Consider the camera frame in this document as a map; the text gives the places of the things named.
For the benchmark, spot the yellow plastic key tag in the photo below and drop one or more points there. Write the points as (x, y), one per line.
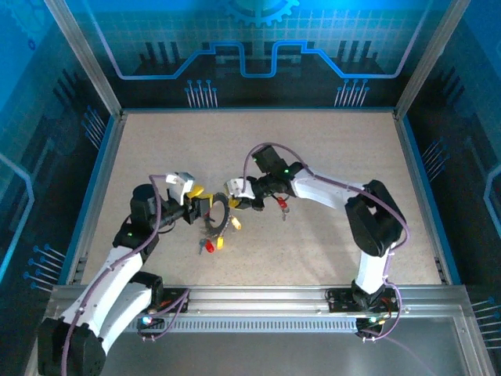
(220, 243)
(236, 223)

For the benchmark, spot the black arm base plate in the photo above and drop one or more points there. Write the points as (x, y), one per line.
(340, 299)
(172, 299)

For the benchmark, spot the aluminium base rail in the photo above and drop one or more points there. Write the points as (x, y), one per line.
(258, 297)

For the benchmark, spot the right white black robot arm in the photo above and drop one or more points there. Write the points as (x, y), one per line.
(321, 188)

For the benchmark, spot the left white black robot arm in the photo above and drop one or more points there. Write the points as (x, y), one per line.
(113, 282)

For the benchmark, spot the aluminium side rail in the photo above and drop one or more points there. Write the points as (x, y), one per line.
(96, 196)
(424, 196)

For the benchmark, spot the silver metal key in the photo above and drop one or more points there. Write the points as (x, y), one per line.
(284, 214)
(202, 246)

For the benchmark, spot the aluminium frame post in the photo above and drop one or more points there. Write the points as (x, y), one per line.
(84, 58)
(430, 58)

